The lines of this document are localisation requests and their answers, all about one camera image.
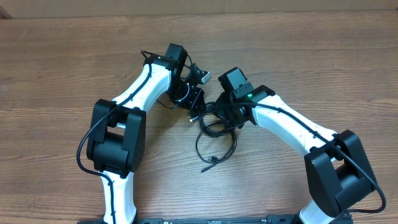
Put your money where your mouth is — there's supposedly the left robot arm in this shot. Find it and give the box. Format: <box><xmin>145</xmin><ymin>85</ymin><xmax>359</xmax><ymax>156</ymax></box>
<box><xmin>81</xmin><ymin>44</ymin><xmax>211</xmax><ymax>223</ymax></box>

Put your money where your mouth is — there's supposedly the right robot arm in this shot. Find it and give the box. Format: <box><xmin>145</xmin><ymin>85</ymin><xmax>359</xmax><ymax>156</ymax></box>
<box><xmin>215</xmin><ymin>67</ymin><xmax>377</xmax><ymax>223</ymax></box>

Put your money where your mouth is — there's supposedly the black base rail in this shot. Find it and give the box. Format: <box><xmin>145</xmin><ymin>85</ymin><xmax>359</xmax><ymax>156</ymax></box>
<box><xmin>132</xmin><ymin>214</ymin><xmax>303</xmax><ymax>224</ymax></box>

